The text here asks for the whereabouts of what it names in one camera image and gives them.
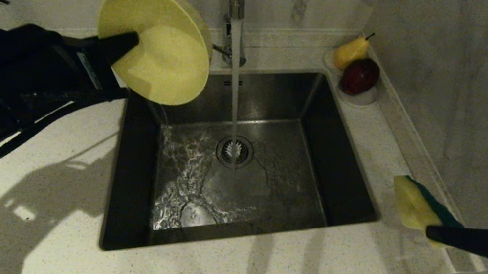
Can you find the yellow bowl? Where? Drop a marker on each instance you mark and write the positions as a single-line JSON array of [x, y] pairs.
[[163, 54]]

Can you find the stainless steel sink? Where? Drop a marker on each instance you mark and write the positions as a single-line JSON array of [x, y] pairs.
[[289, 189]]

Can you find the green sponge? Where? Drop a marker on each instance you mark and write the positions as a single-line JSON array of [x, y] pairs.
[[418, 208]]

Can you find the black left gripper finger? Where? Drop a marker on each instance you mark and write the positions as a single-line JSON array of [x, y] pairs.
[[113, 91], [110, 45]]

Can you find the white fruit dish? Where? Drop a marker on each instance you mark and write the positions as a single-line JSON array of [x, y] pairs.
[[359, 100]]

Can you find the yellow pear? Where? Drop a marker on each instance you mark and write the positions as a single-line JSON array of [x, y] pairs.
[[349, 53]]

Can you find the dark red apple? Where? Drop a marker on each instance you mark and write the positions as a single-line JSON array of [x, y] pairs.
[[359, 77]]

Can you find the round metal sink drain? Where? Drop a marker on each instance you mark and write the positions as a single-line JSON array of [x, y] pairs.
[[241, 154]]

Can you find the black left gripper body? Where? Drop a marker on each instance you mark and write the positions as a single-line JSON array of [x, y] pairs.
[[10, 83]]

